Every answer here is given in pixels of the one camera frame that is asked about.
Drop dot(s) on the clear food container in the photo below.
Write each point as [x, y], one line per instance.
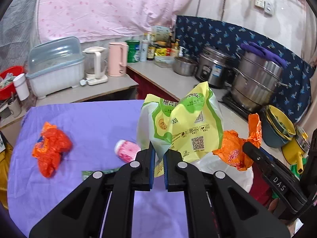
[164, 61]

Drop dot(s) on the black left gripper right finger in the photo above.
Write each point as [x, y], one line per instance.
[216, 206]

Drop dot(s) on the black induction cooker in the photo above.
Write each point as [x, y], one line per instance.
[228, 101]

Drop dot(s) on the blue patterned splash cloth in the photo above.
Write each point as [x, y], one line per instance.
[293, 98]

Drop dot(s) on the yellow enamel saucepan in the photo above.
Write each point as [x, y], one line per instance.
[294, 150]

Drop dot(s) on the white bottle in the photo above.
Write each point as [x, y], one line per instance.
[144, 47]

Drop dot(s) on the pink electric kettle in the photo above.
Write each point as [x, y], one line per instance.
[117, 59]

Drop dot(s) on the pink dotted curtain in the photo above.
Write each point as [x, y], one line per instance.
[95, 20]

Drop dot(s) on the grey striped curtain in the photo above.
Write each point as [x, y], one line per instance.
[17, 32]

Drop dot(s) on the white plastic trash bag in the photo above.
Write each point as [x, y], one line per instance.
[211, 163]

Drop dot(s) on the white wall socket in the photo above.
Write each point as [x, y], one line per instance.
[266, 6]

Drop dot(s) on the large steel steamer pot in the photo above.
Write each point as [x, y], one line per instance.
[255, 82]

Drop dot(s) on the grey dish rack box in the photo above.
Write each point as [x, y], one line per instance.
[54, 66]

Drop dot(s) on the white glass kettle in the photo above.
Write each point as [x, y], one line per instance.
[94, 66]

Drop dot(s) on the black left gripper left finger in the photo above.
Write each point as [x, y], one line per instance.
[101, 207]

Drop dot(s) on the orange snack wrapper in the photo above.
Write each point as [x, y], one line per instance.
[49, 148]

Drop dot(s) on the red plastic basin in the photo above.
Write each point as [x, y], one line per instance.
[7, 86]

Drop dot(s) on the red counter skirt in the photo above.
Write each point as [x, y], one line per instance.
[165, 83]

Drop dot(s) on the green snack wrapper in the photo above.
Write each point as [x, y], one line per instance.
[97, 174]

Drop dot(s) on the dark soy sauce bottle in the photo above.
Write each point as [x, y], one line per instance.
[151, 48]

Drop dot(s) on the steel rice cooker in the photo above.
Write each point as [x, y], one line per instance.
[213, 67]

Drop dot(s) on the yellow and teal basins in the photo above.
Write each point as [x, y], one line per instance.
[276, 132]

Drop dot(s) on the green tin can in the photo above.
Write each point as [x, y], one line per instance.
[133, 53]

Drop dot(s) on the small steel pot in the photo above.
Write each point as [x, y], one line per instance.
[184, 66]

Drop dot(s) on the yellow green food bag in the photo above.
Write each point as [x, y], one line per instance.
[192, 126]

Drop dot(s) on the pink paper cup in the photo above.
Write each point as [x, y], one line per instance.
[126, 150]

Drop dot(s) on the purple tablecloth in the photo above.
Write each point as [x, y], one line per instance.
[94, 129]

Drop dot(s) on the white paper cup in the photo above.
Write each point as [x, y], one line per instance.
[21, 86]

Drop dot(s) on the purple cloth on pot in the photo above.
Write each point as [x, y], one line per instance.
[258, 54]

